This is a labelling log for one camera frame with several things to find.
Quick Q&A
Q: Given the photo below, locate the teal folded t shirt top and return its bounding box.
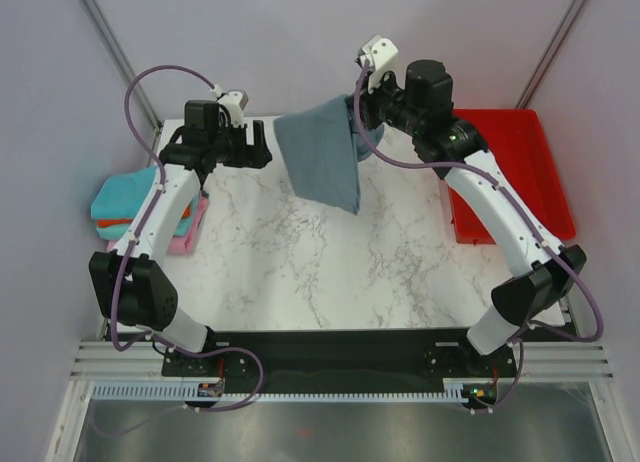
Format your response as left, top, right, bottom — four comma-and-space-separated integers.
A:
90, 166, 157, 221

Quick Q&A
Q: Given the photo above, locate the orange folded t shirt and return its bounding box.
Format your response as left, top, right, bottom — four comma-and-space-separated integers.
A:
96, 206, 192, 228

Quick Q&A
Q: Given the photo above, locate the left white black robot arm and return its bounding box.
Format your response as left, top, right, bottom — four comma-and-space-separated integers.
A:
89, 90, 272, 375

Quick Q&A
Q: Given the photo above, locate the grey-blue t shirt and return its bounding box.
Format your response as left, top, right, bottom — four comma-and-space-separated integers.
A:
274, 95, 372, 215

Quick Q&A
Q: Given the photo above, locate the left white cable duct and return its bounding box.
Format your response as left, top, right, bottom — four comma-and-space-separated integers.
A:
92, 381, 224, 402

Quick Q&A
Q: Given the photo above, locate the right white cable duct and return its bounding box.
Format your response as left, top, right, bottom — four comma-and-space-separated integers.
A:
442, 378, 496, 399

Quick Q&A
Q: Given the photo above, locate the left aluminium corner post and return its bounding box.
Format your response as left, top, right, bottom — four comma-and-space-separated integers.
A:
69, 0, 164, 133

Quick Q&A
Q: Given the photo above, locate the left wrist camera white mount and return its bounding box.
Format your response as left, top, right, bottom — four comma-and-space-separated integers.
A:
217, 90, 248, 128

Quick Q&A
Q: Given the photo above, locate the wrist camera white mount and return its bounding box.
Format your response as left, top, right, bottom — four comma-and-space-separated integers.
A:
217, 90, 248, 128
355, 35, 399, 93

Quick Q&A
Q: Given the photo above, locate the purple cable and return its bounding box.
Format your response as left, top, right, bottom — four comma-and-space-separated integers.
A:
110, 64, 265, 413
353, 64, 604, 414

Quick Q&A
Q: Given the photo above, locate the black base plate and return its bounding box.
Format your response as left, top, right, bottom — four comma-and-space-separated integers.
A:
162, 328, 516, 396

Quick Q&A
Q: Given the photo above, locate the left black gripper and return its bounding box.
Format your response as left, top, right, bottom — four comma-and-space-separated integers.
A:
209, 120, 272, 171

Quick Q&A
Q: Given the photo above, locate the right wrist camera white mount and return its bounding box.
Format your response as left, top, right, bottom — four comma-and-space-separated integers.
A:
355, 35, 399, 93

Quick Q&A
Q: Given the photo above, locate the red plastic bin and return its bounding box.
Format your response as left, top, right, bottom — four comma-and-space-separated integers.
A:
454, 109, 576, 240

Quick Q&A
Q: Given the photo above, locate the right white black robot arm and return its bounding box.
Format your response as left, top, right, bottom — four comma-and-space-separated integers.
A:
353, 56, 593, 376

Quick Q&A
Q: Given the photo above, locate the pink folded t shirt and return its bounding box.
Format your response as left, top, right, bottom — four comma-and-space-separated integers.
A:
97, 195, 209, 255

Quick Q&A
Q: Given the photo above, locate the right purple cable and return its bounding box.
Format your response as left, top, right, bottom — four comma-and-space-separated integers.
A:
353, 64, 604, 414

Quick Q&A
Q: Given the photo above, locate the aluminium corner post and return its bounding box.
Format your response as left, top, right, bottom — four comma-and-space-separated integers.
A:
69, 0, 164, 133
514, 0, 590, 109

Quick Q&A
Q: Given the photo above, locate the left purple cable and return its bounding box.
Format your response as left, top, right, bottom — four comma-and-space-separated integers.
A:
110, 64, 265, 413

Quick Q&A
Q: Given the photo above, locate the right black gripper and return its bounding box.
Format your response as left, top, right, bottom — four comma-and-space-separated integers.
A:
348, 64, 426, 137

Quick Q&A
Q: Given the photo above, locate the aluminium rail frame front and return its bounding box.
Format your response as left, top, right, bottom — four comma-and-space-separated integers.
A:
46, 329, 639, 461

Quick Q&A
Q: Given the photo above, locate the right aluminium corner post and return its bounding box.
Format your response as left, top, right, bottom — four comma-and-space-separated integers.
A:
514, 0, 590, 109

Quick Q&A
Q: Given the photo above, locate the white cable duct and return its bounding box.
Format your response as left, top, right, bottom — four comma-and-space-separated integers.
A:
442, 378, 496, 399
92, 381, 224, 402

